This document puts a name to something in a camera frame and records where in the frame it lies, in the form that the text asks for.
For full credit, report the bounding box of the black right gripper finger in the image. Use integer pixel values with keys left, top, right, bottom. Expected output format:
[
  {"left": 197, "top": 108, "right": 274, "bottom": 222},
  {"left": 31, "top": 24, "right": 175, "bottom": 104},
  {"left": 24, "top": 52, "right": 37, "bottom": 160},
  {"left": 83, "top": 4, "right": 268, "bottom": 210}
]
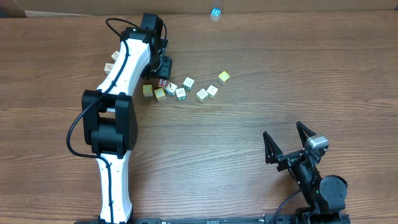
[
  {"left": 263, "top": 131, "right": 284, "bottom": 164},
  {"left": 296, "top": 121, "right": 317, "bottom": 148}
]

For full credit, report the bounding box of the number five green block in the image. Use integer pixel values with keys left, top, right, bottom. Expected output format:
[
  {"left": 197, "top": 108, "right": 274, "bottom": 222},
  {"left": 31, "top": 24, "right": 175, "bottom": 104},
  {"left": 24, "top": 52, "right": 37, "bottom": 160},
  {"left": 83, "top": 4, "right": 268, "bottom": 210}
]
[{"left": 183, "top": 77, "right": 195, "bottom": 91}]

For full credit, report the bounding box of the letter B wooden block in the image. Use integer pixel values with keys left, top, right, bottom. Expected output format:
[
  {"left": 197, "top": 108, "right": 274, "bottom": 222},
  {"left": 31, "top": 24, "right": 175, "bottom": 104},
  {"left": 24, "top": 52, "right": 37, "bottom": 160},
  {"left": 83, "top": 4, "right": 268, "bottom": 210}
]
[{"left": 196, "top": 88, "right": 209, "bottom": 103}]

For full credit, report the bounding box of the red number three block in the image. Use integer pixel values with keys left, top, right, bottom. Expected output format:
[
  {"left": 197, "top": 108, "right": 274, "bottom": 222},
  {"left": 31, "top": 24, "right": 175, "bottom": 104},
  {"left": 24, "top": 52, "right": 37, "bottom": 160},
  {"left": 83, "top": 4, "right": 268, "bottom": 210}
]
[{"left": 158, "top": 79, "right": 169, "bottom": 89}]

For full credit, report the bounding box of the letter A wooden block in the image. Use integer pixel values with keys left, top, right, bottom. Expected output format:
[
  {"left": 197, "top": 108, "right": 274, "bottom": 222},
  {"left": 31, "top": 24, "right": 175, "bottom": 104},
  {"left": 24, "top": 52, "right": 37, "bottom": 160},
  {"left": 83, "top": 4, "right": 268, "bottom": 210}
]
[{"left": 176, "top": 88, "right": 187, "bottom": 101}]

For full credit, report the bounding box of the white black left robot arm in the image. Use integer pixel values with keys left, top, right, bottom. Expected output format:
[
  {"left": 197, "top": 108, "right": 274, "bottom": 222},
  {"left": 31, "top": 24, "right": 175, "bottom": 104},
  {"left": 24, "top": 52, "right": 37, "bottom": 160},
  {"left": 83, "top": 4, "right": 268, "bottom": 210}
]
[{"left": 77, "top": 14, "right": 172, "bottom": 223}]

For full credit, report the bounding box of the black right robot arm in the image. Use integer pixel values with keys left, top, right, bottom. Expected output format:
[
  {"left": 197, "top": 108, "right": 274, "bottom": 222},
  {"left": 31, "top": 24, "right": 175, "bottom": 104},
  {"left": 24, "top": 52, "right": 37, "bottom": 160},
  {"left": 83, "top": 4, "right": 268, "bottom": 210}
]
[{"left": 263, "top": 121, "right": 350, "bottom": 223}]

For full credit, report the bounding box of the hammer picture block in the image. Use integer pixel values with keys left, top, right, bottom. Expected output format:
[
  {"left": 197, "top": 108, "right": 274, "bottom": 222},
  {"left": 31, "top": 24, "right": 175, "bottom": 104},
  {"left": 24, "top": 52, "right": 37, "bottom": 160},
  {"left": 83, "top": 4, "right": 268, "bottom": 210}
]
[{"left": 165, "top": 82, "right": 178, "bottom": 96}]

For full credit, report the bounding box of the yellow block letter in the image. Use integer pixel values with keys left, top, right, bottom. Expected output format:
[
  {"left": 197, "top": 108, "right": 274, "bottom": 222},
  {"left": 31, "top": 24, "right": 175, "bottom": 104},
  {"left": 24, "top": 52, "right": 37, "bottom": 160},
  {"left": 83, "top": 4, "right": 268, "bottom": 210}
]
[{"left": 154, "top": 88, "right": 166, "bottom": 101}]

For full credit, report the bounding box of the yellow block far left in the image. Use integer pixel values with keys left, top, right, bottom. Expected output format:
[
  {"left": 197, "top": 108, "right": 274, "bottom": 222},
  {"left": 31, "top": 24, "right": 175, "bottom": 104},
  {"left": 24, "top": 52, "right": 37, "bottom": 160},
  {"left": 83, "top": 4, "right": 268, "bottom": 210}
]
[{"left": 142, "top": 85, "right": 153, "bottom": 97}]

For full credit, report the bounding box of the wooden block red picture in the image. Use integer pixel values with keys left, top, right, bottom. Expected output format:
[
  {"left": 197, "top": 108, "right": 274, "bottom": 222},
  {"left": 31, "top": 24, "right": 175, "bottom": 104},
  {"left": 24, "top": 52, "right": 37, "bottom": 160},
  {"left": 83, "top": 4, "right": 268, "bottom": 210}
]
[{"left": 111, "top": 51, "right": 119, "bottom": 62}]

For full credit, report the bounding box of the scissors picture wooden block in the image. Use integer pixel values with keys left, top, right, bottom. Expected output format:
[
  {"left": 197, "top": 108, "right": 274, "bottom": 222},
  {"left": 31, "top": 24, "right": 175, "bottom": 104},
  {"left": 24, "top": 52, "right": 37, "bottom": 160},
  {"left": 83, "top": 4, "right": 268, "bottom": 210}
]
[{"left": 206, "top": 85, "right": 218, "bottom": 99}]

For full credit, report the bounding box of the wooden block crossed picture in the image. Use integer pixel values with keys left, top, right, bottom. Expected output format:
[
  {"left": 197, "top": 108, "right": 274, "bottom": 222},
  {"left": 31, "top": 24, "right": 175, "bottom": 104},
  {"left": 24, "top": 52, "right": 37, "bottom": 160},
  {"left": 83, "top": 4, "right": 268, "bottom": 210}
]
[{"left": 104, "top": 63, "right": 114, "bottom": 75}]

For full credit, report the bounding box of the yellow topped acorn block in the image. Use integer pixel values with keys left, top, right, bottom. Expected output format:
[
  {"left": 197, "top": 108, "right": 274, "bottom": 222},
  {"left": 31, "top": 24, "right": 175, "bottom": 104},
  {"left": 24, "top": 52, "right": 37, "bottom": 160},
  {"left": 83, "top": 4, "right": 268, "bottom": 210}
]
[{"left": 218, "top": 71, "right": 230, "bottom": 85}]

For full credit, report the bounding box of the blue letter D block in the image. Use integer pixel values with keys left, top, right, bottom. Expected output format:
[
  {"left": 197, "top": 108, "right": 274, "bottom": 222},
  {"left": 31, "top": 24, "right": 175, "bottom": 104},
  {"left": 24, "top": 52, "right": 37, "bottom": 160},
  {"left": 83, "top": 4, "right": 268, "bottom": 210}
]
[{"left": 210, "top": 7, "right": 221, "bottom": 21}]

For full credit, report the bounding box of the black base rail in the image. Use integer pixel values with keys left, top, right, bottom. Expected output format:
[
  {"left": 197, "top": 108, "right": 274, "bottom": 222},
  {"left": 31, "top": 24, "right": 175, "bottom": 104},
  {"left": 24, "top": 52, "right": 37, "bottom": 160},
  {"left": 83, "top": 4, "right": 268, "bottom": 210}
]
[{"left": 75, "top": 215, "right": 351, "bottom": 224}]

